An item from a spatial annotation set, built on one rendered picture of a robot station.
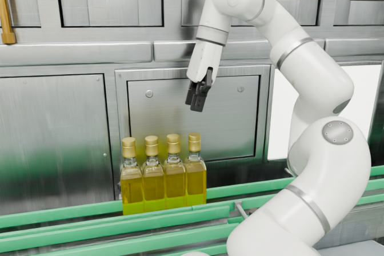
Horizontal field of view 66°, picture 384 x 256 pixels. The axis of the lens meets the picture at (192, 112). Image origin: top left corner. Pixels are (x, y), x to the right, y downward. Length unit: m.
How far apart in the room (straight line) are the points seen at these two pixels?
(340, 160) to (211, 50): 0.37
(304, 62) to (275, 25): 0.18
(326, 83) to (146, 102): 0.51
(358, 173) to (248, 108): 0.54
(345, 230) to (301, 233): 0.67
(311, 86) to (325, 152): 0.14
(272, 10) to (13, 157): 0.80
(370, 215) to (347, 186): 0.68
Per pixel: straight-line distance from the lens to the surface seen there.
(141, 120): 0.88
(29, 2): 0.90
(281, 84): 0.99
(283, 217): 0.45
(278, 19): 0.73
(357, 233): 1.16
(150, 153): 0.77
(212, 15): 0.71
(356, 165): 0.48
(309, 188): 0.47
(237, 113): 0.95
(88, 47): 0.84
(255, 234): 0.44
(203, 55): 0.69
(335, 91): 0.55
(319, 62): 0.57
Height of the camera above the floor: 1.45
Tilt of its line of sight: 17 degrees down
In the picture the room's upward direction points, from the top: straight up
